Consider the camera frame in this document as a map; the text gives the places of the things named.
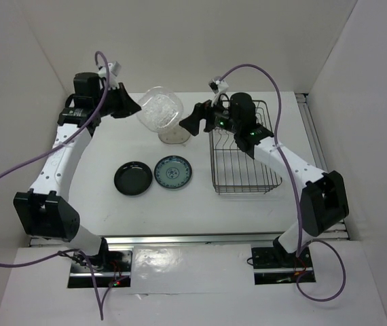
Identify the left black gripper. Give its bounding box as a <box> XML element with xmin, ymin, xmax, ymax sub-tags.
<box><xmin>92</xmin><ymin>82</ymin><xmax>140</xmax><ymax>118</ymax></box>

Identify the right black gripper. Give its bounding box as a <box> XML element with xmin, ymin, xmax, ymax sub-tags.
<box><xmin>179</xmin><ymin>92</ymin><xmax>241</xmax><ymax>136</ymax></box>

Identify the clear textured glass plate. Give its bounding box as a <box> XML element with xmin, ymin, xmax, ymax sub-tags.
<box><xmin>136</xmin><ymin>86</ymin><xmax>184</xmax><ymax>134</ymax></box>

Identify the black round plate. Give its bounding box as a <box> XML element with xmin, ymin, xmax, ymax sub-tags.
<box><xmin>113</xmin><ymin>161</ymin><xmax>153</xmax><ymax>196</ymax></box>

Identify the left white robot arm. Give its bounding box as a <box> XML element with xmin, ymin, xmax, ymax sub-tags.
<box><xmin>13</xmin><ymin>68</ymin><xmax>141</xmax><ymax>271</ymax></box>

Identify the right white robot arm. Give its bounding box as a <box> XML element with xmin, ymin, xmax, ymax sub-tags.
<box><xmin>179</xmin><ymin>92</ymin><xmax>349</xmax><ymax>266</ymax></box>

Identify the smoky square glass plate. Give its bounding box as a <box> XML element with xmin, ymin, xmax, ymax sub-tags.
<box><xmin>158</xmin><ymin>126</ymin><xmax>191</xmax><ymax>145</ymax></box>

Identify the blue floral patterned plate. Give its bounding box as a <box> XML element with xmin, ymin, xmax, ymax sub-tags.
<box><xmin>153</xmin><ymin>156</ymin><xmax>193</xmax><ymax>190</ymax></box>

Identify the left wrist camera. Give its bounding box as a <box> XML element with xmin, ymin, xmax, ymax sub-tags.
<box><xmin>98</xmin><ymin>61</ymin><xmax>121</xmax><ymax>90</ymax></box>

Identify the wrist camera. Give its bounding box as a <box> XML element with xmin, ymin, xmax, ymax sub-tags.
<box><xmin>208</xmin><ymin>76</ymin><xmax>229</xmax><ymax>106</ymax></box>
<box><xmin>98</xmin><ymin>61</ymin><xmax>121</xmax><ymax>90</ymax></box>

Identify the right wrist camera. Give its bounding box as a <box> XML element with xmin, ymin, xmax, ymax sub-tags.
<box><xmin>208</xmin><ymin>76</ymin><xmax>229</xmax><ymax>106</ymax></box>

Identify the grey wire dish rack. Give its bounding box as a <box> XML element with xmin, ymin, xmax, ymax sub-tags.
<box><xmin>208</xmin><ymin>98</ymin><xmax>282</xmax><ymax>196</ymax></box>

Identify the front aluminium rail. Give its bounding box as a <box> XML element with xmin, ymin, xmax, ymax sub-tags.
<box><xmin>29</xmin><ymin>232</ymin><xmax>293</xmax><ymax>248</ymax></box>

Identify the aluminium rail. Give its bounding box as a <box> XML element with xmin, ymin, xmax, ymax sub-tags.
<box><xmin>295</xmin><ymin>93</ymin><xmax>350</xmax><ymax>241</ymax></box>
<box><xmin>29</xmin><ymin>232</ymin><xmax>293</xmax><ymax>248</ymax></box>

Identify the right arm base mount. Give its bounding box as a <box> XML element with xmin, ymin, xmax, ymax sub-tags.
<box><xmin>246</xmin><ymin>247</ymin><xmax>316</xmax><ymax>285</ymax></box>

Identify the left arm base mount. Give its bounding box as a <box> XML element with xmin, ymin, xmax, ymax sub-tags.
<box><xmin>61</xmin><ymin>250</ymin><xmax>133</xmax><ymax>289</ymax></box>

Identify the right side aluminium rail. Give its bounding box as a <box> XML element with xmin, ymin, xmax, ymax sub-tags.
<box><xmin>295</xmin><ymin>93</ymin><xmax>350</xmax><ymax>241</ymax></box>

